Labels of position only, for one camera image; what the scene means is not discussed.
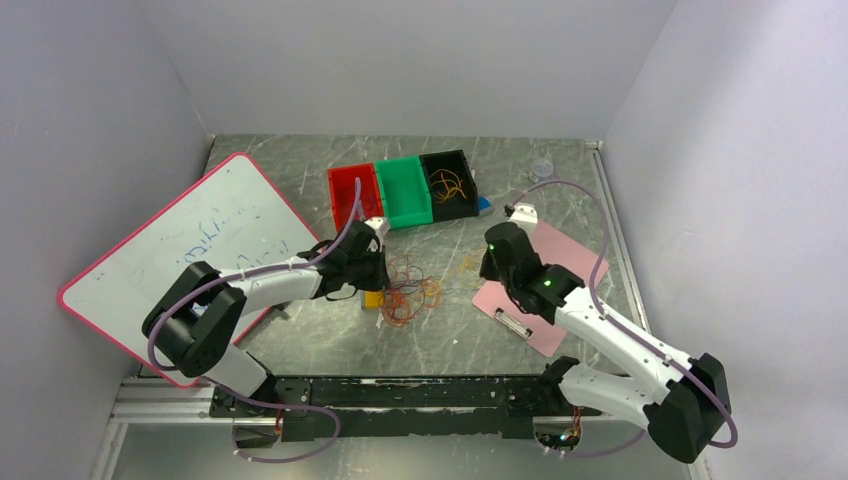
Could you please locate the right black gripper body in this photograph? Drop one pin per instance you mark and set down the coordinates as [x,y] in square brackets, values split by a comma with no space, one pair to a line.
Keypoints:
[489,270]

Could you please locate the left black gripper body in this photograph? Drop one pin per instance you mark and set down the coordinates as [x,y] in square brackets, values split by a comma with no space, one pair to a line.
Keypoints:
[366,274]

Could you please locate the green plastic bin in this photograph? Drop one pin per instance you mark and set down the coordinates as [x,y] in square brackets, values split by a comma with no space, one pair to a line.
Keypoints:
[404,192]

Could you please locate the red plastic bin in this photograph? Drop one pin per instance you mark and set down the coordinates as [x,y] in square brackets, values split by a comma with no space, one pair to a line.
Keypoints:
[341,181]

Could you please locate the black plastic bin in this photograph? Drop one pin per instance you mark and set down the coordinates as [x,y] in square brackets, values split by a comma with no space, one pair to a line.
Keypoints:
[453,191]

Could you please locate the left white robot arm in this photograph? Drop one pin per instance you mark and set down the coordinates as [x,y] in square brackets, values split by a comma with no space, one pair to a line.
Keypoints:
[193,324]

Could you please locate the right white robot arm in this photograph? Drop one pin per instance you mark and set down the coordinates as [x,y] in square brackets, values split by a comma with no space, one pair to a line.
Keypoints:
[681,402]

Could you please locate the yellow cube block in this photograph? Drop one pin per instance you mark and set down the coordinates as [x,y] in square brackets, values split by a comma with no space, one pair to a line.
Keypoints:
[372,300]

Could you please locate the pink clipboard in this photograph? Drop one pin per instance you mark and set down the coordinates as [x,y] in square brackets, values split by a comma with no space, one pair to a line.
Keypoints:
[553,247]

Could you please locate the blue pencil sharpener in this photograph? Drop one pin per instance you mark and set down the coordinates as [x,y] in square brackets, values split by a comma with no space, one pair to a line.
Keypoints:
[484,206]

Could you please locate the small clear jar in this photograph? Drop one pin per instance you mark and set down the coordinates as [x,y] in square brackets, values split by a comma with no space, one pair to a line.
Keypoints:
[540,170]

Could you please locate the pink framed whiteboard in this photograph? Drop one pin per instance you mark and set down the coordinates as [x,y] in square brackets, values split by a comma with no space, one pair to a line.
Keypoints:
[233,218]

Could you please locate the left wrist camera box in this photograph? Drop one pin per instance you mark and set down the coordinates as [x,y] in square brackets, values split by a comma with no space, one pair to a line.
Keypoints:
[380,225]

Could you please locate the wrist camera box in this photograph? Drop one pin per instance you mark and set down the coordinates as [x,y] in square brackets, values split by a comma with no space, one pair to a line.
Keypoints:
[380,225]
[524,216]

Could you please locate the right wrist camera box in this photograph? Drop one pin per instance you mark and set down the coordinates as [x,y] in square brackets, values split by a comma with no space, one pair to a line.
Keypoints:
[524,216]

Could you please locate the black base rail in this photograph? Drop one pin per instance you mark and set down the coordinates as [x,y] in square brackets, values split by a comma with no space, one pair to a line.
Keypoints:
[512,406]

